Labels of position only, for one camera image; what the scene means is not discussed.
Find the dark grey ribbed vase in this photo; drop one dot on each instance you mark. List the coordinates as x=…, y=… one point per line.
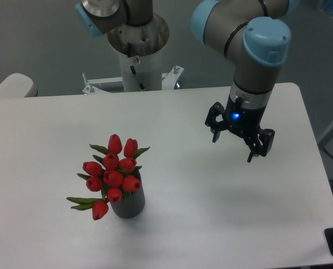
x=130, y=207

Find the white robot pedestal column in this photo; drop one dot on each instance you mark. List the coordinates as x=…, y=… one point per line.
x=141, y=73

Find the white chair armrest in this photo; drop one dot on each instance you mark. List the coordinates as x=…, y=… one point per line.
x=17, y=85

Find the white metal base frame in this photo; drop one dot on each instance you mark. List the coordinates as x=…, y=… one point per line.
x=170, y=81

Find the red tulip bouquet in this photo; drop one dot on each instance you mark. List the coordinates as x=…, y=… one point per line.
x=116, y=175

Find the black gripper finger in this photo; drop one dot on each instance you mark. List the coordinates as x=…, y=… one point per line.
x=211, y=121
x=259, y=143

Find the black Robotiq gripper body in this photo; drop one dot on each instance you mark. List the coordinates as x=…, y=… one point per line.
x=241, y=121

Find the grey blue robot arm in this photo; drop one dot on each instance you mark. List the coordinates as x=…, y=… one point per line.
x=250, y=34

